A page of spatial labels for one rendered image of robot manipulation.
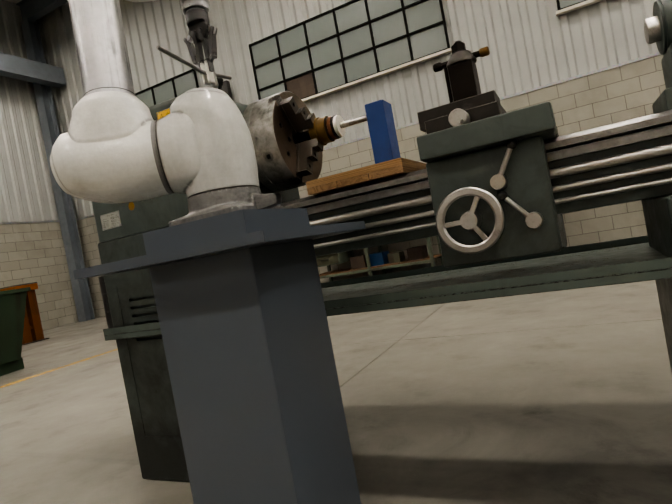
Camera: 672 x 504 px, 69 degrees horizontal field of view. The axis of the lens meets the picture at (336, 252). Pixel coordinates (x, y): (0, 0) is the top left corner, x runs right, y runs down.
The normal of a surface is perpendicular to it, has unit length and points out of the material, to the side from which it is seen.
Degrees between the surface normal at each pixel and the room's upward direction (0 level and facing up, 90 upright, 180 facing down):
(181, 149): 91
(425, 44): 90
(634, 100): 90
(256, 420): 90
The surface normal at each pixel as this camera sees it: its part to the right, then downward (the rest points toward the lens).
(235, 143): 0.62, -0.13
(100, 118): 0.12, -0.15
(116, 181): 0.17, 0.56
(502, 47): -0.43, 0.10
